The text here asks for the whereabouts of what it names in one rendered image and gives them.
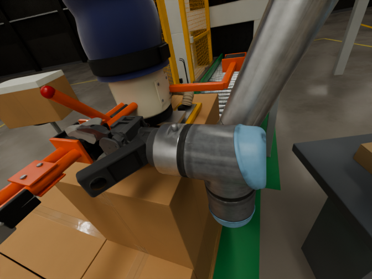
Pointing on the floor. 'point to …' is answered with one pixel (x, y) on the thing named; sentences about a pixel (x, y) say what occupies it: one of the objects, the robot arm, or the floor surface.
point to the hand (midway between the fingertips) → (76, 146)
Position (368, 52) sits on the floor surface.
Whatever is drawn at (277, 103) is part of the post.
